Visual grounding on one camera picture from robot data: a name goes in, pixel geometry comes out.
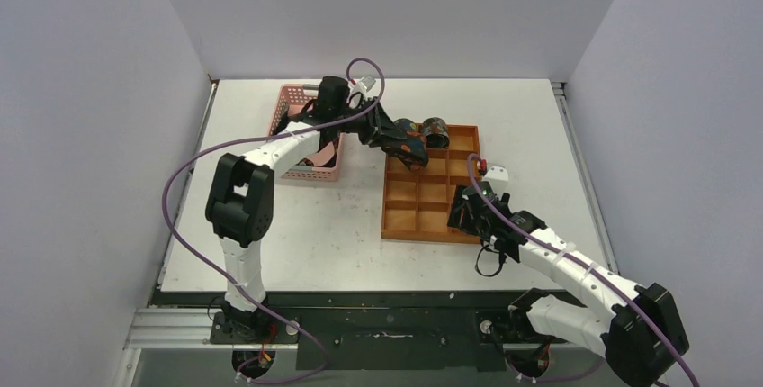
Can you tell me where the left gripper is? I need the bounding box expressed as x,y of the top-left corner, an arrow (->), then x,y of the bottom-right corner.
335,98 -> 406,148

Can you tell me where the orange divided tray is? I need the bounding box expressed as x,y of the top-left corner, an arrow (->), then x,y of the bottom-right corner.
381,125 -> 480,244

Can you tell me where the black orange floral tie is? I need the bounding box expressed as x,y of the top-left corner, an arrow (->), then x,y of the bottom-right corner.
381,129 -> 429,170

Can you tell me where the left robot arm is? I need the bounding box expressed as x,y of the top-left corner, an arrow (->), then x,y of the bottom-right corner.
205,76 -> 428,343

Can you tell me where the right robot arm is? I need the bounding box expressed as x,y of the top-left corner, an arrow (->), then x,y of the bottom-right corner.
448,182 -> 690,386

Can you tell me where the rolled blue green tie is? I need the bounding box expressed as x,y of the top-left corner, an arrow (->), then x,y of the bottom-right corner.
394,118 -> 421,136

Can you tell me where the rolled dark floral tie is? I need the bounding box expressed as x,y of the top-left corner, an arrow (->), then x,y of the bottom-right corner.
421,117 -> 450,149

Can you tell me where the dark tie in basket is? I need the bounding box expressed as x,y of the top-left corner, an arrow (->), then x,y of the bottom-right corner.
280,103 -> 344,169

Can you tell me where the pink plastic basket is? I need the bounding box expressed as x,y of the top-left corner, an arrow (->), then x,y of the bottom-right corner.
268,84 -> 345,182

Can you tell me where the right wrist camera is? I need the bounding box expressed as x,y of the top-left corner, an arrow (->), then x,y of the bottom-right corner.
477,159 -> 509,183

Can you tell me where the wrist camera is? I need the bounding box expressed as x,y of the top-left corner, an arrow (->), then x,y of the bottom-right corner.
477,159 -> 509,183
347,76 -> 376,109

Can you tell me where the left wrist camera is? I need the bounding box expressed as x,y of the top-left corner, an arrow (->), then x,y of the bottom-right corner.
347,76 -> 376,109

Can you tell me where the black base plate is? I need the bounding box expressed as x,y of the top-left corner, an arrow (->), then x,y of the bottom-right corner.
210,291 -> 551,372

